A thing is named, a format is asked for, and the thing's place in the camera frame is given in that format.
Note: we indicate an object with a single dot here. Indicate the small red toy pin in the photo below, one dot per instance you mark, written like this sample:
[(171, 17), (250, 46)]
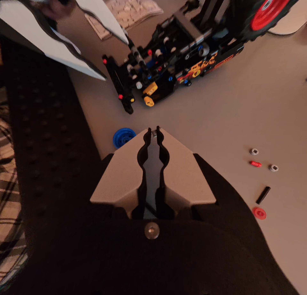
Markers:
[(255, 164)]

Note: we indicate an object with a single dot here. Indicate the blue toy wheel rim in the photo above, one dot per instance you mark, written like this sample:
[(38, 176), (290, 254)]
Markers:
[(123, 137)]

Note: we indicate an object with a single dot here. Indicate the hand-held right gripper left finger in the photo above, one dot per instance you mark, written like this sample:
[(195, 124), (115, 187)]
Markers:
[(120, 179)]

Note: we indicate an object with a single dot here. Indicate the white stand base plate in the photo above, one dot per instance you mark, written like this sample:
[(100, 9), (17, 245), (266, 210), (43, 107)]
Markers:
[(287, 27)]

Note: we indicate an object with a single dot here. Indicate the long black toy axle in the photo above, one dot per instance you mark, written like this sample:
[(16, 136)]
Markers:
[(137, 56)]

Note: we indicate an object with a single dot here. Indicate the Lego monster truck model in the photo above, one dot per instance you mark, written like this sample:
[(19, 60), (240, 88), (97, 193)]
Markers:
[(168, 66)]

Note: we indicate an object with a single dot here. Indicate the grey desk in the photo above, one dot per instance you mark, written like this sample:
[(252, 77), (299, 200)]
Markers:
[(215, 119)]

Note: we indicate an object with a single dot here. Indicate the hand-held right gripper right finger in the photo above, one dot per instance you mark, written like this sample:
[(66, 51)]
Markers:
[(187, 179)]

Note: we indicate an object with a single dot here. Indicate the small red toy disc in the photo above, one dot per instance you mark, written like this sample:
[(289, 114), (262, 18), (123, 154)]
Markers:
[(259, 213)]

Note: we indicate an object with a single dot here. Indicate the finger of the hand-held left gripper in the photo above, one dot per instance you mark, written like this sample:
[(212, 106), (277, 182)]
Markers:
[(96, 4), (28, 28)]

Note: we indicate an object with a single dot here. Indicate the white sticker sheet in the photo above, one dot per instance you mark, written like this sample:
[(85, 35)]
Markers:
[(134, 9)]

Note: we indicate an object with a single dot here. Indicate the short black toy rod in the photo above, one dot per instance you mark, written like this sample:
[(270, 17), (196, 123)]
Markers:
[(262, 195)]

